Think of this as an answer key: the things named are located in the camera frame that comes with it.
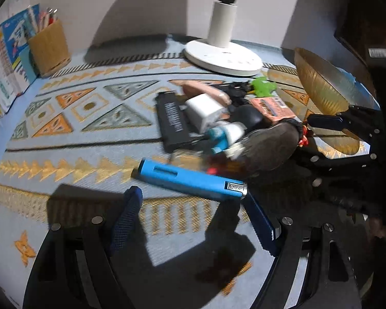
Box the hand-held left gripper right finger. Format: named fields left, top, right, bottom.
left=243, top=192, right=363, bottom=309

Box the cork pen holder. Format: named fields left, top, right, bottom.
left=27, top=18, right=72, bottom=78

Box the white desk lamp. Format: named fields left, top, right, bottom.
left=183, top=0, right=264, bottom=76

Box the light blue pen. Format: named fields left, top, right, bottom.
left=25, top=6, right=41, bottom=37

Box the pink rounded case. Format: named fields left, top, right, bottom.
left=180, top=80, right=233, bottom=107

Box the black round object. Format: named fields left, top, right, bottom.
left=232, top=106, right=264, bottom=129

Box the dark wooden cabinet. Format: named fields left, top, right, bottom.
left=334, top=0, right=386, bottom=70

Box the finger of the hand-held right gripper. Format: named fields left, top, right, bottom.
left=294, top=145, right=378, bottom=181
left=307, top=105, right=385, bottom=145

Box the gold ribbed bowl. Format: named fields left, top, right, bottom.
left=293, top=48, right=382, bottom=156

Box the dark brown oval object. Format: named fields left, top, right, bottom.
left=238, top=118, right=306, bottom=177

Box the white charger plug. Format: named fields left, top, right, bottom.
left=184, top=93, right=224, bottom=132

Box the green toy figure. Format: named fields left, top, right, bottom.
left=249, top=76, right=277, bottom=98

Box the teal white small bottle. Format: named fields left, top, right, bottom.
left=206, top=122, right=248, bottom=156

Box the row of books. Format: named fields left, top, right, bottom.
left=0, top=0, right=33, bottom=99

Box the black flat battery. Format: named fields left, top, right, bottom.
left=156, top=91, right=200, bottom=153

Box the light blue thin book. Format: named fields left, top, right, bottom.
left=19, top=48, right=39, bottom=84

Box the patterned blue table mat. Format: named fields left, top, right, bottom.
left=0, top=34, right=383, bottom=309

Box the black toy figure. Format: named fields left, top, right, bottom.
left=219, top=82, right=255, bottom=104

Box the blue cover book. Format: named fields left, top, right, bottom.
left=1, top=4, right=41, bottom=73

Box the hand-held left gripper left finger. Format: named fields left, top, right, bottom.
left=22, top=186, right=144, bottom=309

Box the blue utility knife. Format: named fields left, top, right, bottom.
left=138, top=158, right=248, bottom=202

